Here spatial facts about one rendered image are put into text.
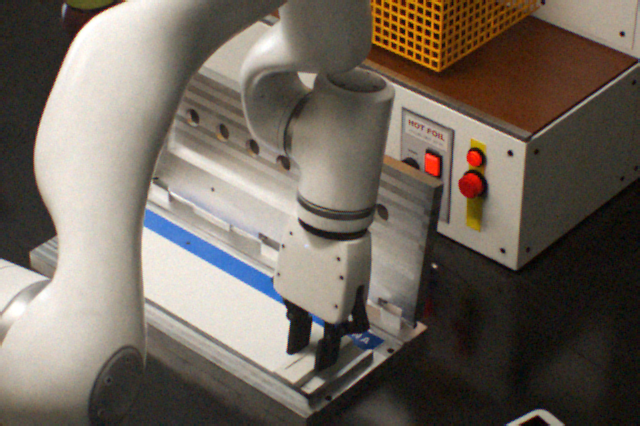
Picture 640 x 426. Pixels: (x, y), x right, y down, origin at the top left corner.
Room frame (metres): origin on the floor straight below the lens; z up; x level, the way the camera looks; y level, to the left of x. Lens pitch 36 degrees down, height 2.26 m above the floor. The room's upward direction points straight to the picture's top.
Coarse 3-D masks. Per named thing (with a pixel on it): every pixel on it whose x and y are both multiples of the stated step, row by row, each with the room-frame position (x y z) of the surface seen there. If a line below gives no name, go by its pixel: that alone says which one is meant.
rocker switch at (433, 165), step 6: (426, 150) 1.82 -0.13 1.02; (426, 156) 1.81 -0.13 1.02; (432, 156) 1.81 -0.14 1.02; (438, 156) 1.81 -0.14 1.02; (426, 162) 1.81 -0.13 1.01; (432, 162) 1.81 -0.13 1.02; (438, 162) 1.81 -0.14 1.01; (426, 168) 1.81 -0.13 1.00; (432, 168) 1.81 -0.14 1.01; (438, 168) 1.81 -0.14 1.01; (432, 174) 1.81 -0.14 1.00; (438, 174) 1.81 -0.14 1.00
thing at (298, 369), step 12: (312, 348) 1.56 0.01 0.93; (348, 348) 1.57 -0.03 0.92; (288, 360) 1.54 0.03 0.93; (300, 360) 1.55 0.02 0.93; (312, 360) 1.55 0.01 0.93; (276, 372) 1.52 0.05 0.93; (288, 372) 1.52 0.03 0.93; (300, 372) 1.52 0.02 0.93; (312, 372) 1.53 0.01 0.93; (300, 384) 1.51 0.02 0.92
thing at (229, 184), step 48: (192, 96) 1.87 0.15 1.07; (240, 96) 1.81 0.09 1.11; (192, 144) 1.85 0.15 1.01; (240, 144) 1.81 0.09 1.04; (192, 192) 1.83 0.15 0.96; (240, 192) 1.78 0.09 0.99; (288, 192) 1.75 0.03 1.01; (384, 192) 1.67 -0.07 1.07; (432, 192) 1.62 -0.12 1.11; (384, 240) 1.66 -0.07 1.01; (432, 240) 1.62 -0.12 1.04; (384, 288) 1.63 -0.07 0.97
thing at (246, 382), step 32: (160, 192) 1.87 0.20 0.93; (192, 224) 1.81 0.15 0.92; (32, 256) 1.75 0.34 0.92; (256, 256) 1.75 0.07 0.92; (160, 320) 1.63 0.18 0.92; (352, 320) 1.63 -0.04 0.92; (384, 320) 1.63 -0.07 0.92; (192, 352) 1.57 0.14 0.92; (384, 352) 1.57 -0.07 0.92; (256, 384) 1.52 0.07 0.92; (352, 384) 1.52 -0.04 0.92; (288, 416) 1.48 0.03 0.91; (320, 416) 1.48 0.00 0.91
